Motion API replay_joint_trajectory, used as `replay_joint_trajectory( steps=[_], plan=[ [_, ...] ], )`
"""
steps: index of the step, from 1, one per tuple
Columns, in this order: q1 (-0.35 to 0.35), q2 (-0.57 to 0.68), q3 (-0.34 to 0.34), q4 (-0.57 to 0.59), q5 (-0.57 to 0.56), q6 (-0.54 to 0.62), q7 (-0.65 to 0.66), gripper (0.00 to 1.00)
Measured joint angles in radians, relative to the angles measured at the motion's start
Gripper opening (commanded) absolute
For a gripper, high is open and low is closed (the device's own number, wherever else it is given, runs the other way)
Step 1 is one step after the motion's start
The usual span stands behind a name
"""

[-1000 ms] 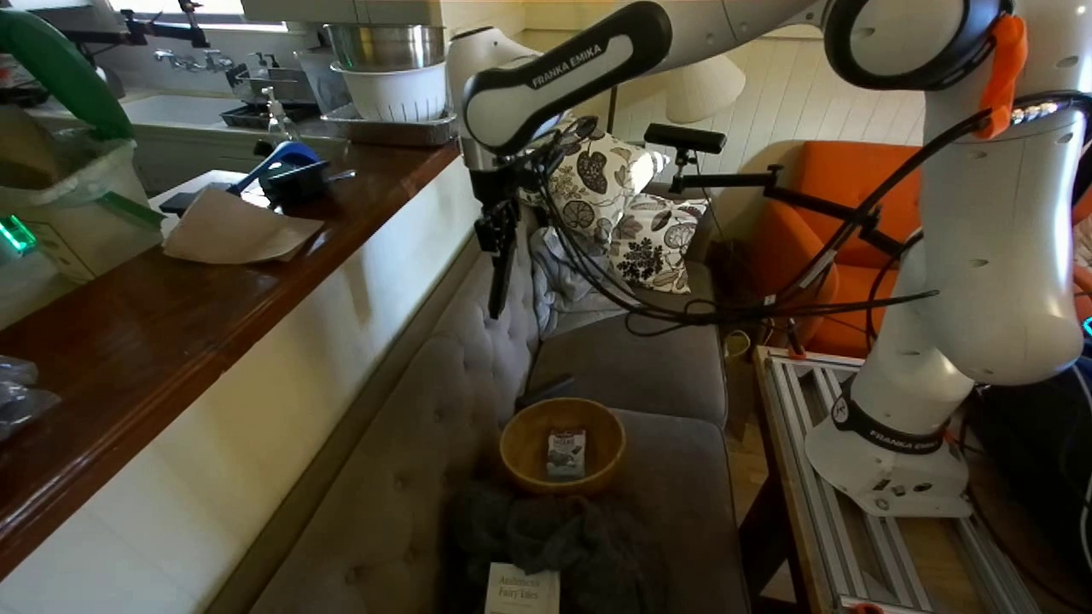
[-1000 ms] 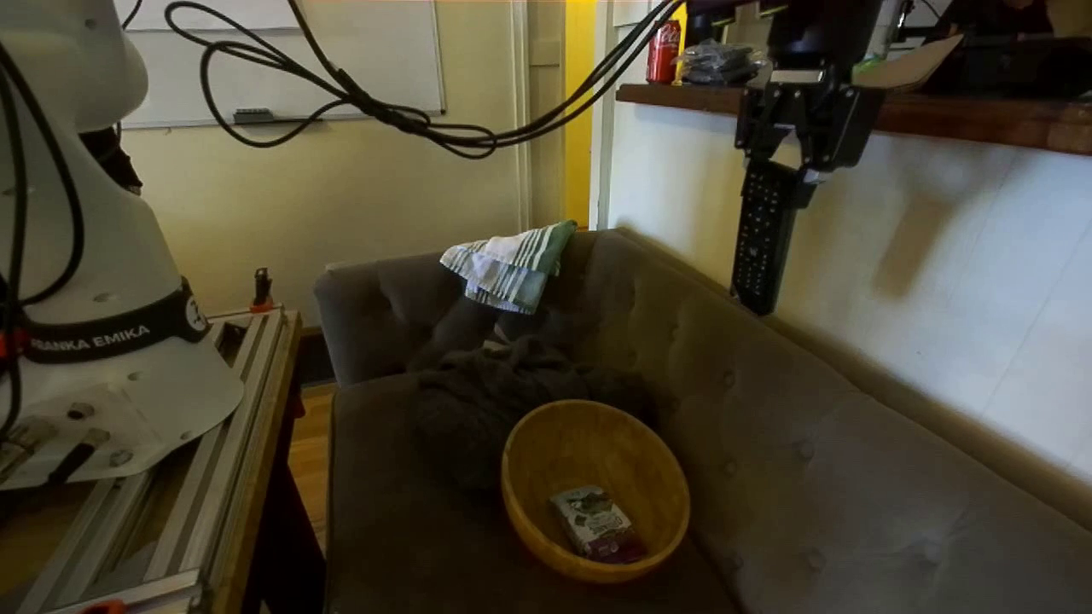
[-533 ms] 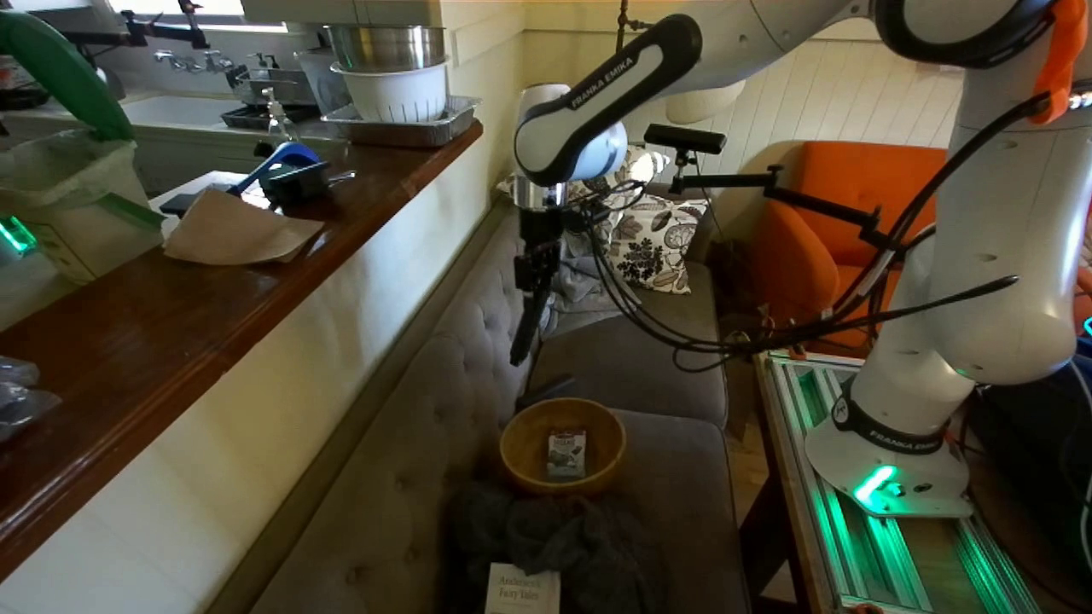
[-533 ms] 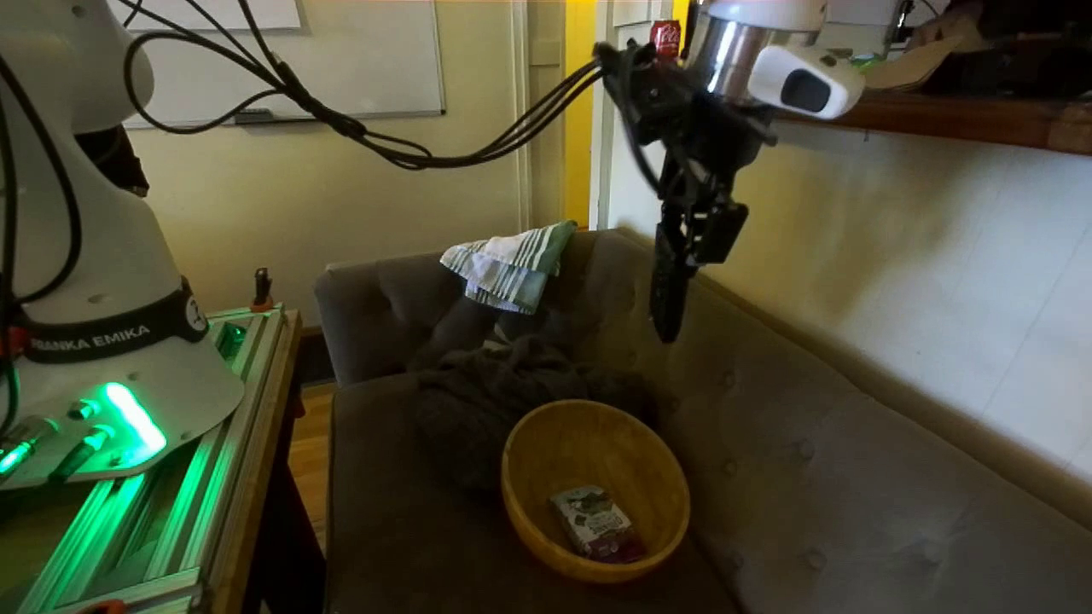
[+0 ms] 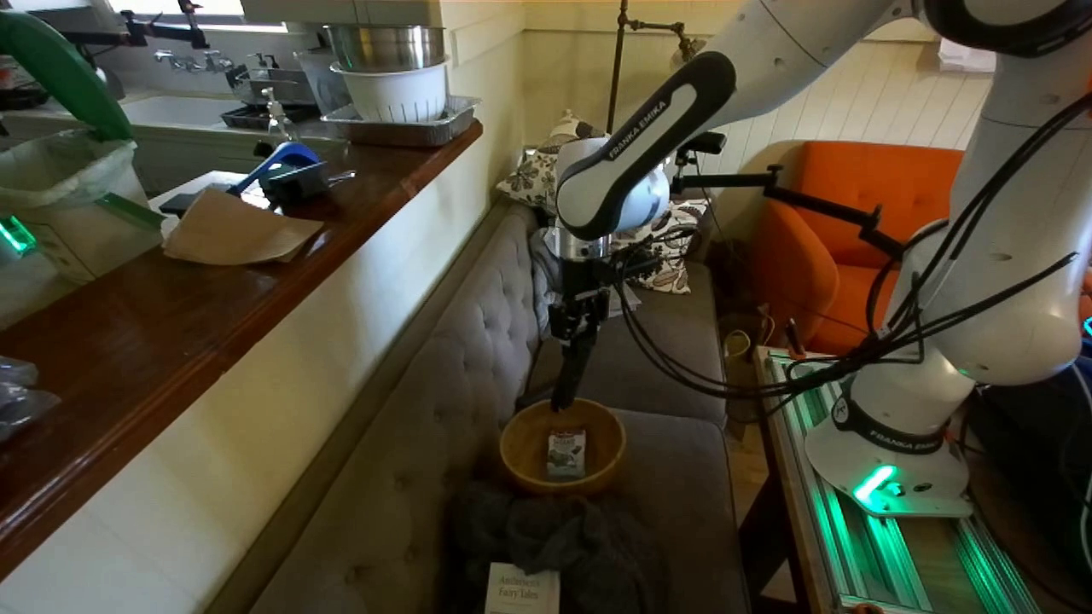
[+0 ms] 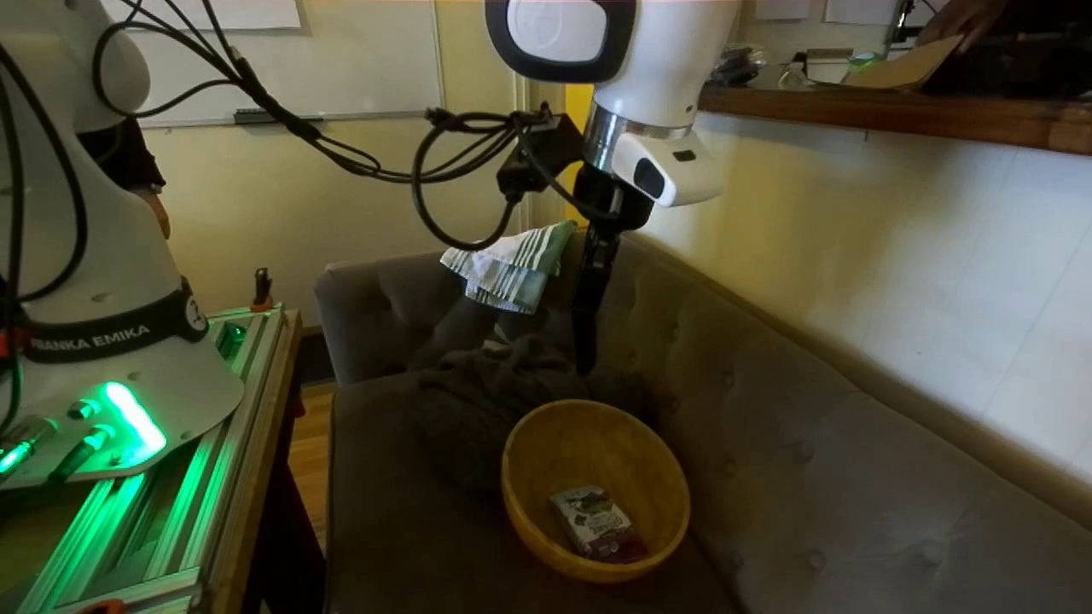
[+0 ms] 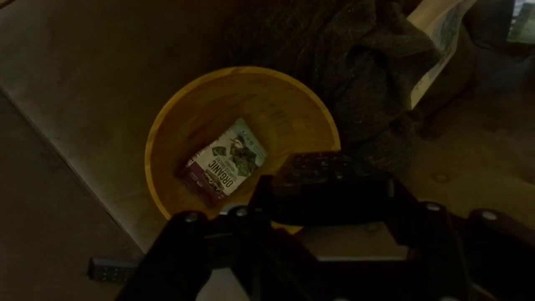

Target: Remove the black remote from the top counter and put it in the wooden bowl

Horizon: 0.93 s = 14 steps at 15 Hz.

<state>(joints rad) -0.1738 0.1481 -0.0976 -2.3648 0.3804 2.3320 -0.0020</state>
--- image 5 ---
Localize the white booklet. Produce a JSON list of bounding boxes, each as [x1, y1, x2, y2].
[[482, 558, 562, 614]]

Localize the crumpled clear plastic bag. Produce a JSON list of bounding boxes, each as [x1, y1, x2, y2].
[[0, 350, 61, 447]]

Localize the dark wooden counter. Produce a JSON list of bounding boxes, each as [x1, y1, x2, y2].
[[0, 115, 488, 575]]

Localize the aluminium rail robot table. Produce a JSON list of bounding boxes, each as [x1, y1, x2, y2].
[[756, 346, 1046, 614]]

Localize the metal kitchen faucet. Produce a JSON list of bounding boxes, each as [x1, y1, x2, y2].
[[149, 44, 287, 131]]

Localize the white hanging cloth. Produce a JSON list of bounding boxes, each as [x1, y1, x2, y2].
[[936, 37, 1000, 79]]

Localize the clear plastic container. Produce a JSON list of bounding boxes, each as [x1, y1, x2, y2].
[[0, 134, 168, 286]]

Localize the white ribbed bowl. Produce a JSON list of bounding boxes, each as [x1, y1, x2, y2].
[[333, 60, 455, 122]]

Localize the floral patterned pillow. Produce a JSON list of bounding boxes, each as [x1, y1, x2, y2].
[[495, 114, 710, 297]]

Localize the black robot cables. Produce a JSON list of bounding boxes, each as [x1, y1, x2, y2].
[[612, 88, 1092, 402]]

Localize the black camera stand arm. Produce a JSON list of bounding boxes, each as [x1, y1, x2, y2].
[[668, 131, 903, 259]]

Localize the floor lamp with white shade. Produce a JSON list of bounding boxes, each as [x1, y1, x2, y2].
[[603, 0, 703, 134]]

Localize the green curved plastic chute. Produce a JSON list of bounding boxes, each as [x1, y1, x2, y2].
[[0, 12, 138, 147]]

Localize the dark grey fuzzy blanket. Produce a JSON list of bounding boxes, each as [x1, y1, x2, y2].
[[446, 481, 668, 614]]

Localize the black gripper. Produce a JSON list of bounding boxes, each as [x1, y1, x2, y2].
[[542, 231, 642, 346]]

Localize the light grey cloth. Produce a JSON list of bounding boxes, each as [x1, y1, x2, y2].
[[526, 221, 647, 341]]

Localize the wooden bowl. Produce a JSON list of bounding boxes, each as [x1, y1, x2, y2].
[[495, 392, 631, 497]]

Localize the metal baking tray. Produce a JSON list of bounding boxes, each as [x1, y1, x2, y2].
[[317, 95, 482, 151]]

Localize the small yellow cup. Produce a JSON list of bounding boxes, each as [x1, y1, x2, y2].
[[721, 323, 759, 366]]

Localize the orange armchair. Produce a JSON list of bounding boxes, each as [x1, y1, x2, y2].
[[744, 141, 968, 363]]

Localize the black bag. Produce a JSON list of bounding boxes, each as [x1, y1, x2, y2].
[[965, 371, 1092, 607]]

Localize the stainless steel pot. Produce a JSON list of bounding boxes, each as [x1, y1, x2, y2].
[[320, 22, 451, 76]]

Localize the small printed card box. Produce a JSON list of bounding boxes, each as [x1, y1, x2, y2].
[[542, 427, 591, 481]]

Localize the blue tape dispenser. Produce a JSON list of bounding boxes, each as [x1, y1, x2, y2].
[[230, 141, 336, 208]]

